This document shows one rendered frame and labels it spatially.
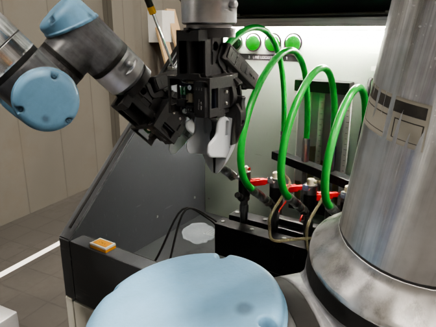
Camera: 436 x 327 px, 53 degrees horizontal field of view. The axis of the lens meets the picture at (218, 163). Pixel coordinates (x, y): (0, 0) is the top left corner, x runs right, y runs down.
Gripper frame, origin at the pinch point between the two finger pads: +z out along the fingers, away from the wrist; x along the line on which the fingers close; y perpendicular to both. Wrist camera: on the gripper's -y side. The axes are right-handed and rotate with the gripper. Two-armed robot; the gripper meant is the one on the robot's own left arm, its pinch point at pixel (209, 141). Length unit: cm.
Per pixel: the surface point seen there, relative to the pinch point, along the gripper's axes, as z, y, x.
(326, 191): 11.4, 3.2, 21.1
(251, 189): 10.9, 3.8, 4.6
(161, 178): 18.2, -2.9, -39.1
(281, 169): 6.5, 2.0, 14.2
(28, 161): 57, -39, -290
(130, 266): 7.7, 25.3, -15.5
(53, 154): 73, -58, -298
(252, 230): 24.5, 6.3, -4.0
